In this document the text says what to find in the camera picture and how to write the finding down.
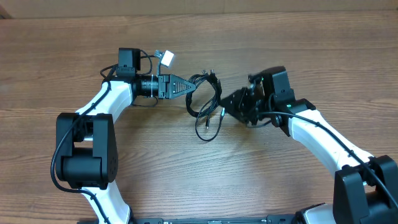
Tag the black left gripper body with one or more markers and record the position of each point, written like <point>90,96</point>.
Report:
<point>162,84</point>

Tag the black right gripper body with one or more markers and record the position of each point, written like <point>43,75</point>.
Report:
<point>262,102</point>

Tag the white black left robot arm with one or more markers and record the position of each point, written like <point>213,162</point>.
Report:
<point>85,160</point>

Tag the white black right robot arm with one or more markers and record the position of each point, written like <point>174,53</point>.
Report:
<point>365,186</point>

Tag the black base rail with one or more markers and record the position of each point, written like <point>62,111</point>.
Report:
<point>270,219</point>

